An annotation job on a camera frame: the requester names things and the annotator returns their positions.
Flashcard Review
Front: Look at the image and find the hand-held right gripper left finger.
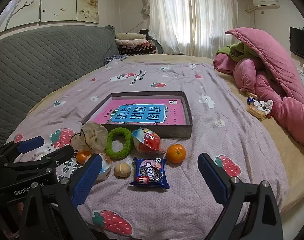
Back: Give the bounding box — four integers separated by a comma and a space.
19, 154, 103, 240

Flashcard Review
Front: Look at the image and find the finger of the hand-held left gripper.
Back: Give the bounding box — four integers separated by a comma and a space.
0, 136, 45, 167
3, 145, 75, 175

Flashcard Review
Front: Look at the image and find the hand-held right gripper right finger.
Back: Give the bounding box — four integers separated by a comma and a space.
197, 152, 284, 240

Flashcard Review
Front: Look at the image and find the green fuzzy ring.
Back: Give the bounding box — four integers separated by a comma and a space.
105, 127, 134, 160

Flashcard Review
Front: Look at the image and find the walnut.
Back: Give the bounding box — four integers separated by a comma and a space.
114, 162, 131, 179

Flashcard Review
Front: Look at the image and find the beige mesh drawstring pouch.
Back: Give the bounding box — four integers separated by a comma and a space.
71, 121, 108, 153

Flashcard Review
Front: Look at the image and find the tangerine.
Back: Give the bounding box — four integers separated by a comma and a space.
76, 150, 92, 165
166, 144, 187, 164

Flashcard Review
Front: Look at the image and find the blue cookie packet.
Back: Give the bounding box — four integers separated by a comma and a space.
128, 158, 170, 190

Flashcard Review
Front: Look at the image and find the shallow grey cardboard box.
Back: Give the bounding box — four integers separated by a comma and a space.
81, 91, 194, 139

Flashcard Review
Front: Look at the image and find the white plastic snack packet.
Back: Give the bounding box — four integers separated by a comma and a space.
84, 153, 112, 183

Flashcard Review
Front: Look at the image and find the wicker basket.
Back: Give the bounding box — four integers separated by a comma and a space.
246, 92, 274, 120

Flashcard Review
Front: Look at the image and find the grey quilted headboard cover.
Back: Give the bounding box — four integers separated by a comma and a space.
0, 25, 120, 143

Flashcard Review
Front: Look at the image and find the pink and blue book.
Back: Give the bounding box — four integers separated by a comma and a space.
92, 98, 189, 125

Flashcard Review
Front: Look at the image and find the white floral cloth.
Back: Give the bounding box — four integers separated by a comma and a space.
253, 100, 274, 114

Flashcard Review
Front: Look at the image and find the blue patterned cloth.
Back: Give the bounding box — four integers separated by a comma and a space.
103, 54, 128, 67

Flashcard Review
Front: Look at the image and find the green blanket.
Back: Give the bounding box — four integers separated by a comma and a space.
216, 42, 254, 63

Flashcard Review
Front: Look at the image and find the dark red patterned folded blanket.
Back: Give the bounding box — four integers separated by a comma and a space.
117, 44, 159, 55

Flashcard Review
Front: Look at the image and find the pink folded blanket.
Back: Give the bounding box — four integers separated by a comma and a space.
116, 39, 150, 46

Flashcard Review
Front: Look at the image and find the pink quilt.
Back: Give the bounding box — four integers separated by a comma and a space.
213, 27, 304, 153

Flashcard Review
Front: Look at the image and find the cream folded blanket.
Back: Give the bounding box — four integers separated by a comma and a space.
115, 32, 148, 40

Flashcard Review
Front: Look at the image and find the dark clothing pile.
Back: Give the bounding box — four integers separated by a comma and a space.
139, 29, 162, 54

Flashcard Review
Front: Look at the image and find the black television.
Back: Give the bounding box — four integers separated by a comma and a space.
289, 27, 304, 63

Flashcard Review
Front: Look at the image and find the white sheer curtain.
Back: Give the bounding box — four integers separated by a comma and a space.
148, 0, 239, 58

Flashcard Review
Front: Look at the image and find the white air conditioner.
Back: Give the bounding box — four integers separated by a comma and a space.
252, 0, 279, 7

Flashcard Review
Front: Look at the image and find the blossom wall painting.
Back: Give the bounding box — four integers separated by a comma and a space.
0, 0, 100, 37

